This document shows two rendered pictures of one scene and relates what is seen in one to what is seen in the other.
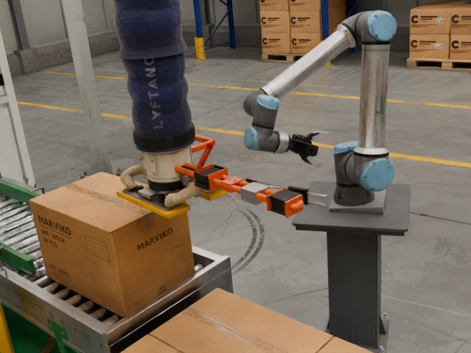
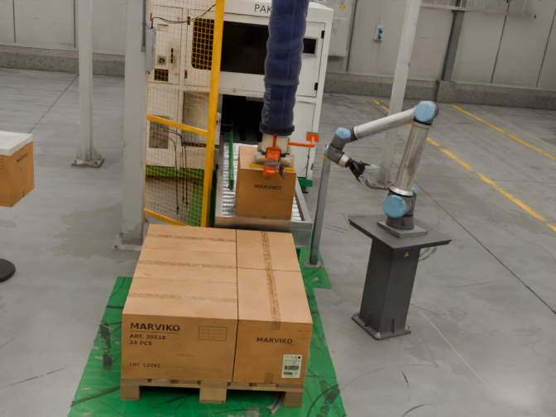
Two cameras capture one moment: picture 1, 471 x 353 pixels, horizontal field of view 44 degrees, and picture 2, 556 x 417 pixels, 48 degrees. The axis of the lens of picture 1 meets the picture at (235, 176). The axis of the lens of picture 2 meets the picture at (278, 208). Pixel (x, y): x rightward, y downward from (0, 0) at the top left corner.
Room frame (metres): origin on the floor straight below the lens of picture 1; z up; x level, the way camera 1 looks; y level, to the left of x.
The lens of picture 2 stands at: (-0.97, -2.40, 2.26)
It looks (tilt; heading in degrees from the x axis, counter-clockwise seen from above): 21 degrees down; 40
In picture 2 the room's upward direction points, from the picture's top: 6 degrees clockwise
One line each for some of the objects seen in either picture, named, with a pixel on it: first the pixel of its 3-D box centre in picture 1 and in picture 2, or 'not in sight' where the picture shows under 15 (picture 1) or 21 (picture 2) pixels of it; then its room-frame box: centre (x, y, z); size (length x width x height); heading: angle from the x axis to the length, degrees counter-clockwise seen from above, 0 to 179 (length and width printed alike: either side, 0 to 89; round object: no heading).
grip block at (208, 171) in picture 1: (211, 176); (273, 153); (1.87, 0.08, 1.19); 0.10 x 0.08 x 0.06; 131
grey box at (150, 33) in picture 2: not in sight; (151, 49); (1.96, 1.48, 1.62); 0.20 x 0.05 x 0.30; 47
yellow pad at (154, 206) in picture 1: (151, 196); (259, 156); (2.00, 0.32, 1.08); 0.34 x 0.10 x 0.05; 41
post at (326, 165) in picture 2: not in sight; (320, 208); (2.87, 0.38, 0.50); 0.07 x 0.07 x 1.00; 47
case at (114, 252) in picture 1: (112, 238); (264, 184); (2.37, 0.58, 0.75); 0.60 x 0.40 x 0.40; 47
